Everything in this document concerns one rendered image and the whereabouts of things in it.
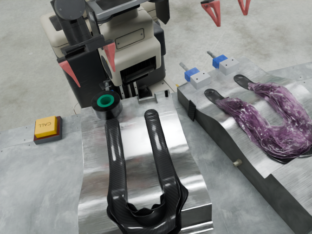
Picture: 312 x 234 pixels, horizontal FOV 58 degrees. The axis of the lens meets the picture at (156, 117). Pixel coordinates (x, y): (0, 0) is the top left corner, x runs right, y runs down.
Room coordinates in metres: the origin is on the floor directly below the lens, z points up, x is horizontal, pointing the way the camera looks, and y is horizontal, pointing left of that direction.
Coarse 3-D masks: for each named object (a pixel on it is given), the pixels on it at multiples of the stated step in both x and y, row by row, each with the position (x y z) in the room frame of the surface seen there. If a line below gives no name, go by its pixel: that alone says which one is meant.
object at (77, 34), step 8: (64, 24) 0.60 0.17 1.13; (72, 24) 0.59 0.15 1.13; (80, 24) 0.60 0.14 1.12; (64, 32) 0.60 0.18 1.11; (72, 32) 0.58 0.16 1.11; (80, 32) 0.59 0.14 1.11; (88, 32) 0.60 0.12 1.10; (72, 40) 0.58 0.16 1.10; (80, 40) 0.58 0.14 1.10; (88, 40) 0.58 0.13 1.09; (64, 48) 0.58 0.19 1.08; (72, 48) 0.56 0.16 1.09; (80, 48) 0.57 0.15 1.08
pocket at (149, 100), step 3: (153, 96) 0.57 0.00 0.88; (138, 99) 0.57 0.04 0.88; (141, 99) 0.57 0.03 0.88; (144, 99) 0.57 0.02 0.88; (147, 99) 0.57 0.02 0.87; (150, 99) 0.57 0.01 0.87; (153, 99) 0.57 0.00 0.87; (156, 99) 0.55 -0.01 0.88; (138, 102) 0.57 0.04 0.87; (141, 102) 0.57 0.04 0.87; (144, 102) 0.57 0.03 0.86; (147, 102) 0.57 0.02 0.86; (150, 102) 0.56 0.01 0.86; (153, 102) 0.56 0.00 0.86; (156, 102) 0.56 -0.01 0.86; (141, 105) 0.56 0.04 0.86; (144, 105) 0.56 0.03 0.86
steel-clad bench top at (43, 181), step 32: (32, 128) 0.60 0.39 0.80; (64, 128) 0.58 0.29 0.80; (192, 128) 0.49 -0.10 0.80; (0, 160) 0.49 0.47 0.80; (32, 160) 0.47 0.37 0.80; (64, 160) 0.46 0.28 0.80; (224, 160) 0.37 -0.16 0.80; (0, 192) 0.39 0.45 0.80; (32, 192) 0.37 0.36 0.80; (64, 192) 0.36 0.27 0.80; (224, 192) 0.28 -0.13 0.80; (256, 192) 0.27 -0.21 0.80; (0, 224) 0.30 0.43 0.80; (32, 224) 0.28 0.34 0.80; (64, 224) 0.27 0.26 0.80; (224, 224) 0.21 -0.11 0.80; (256, 224) 0.20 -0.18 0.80
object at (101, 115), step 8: (96, 96) 0.56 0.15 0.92; (104, 96) 0.56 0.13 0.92; (112, 96) 0.55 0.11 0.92; (96, 104) 0.53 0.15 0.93; (104, 104) 0.55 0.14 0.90; (112, 104) 0.52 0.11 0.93; (120, 104) 0.53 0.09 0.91; (96, 112) 0.51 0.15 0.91; (104, 112) 0.50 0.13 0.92; (112, 112) 0.50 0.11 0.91; (120, 112) 0.52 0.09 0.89
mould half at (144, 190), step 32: (160, 96) 0.56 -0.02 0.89; (96, 128) 0.48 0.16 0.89; (128, 128) 0.46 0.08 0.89; (96, 160) 0.38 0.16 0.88; (128, 160) 0.37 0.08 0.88; (192, 160) 0.32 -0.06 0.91; (96, 192) 0.28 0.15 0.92; (128, 192) 0.26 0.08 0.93; (160, 192) 0.25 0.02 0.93; (192, 192) 0.24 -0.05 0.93; (96, 224) 0.21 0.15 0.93; (192, 224) 0.20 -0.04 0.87
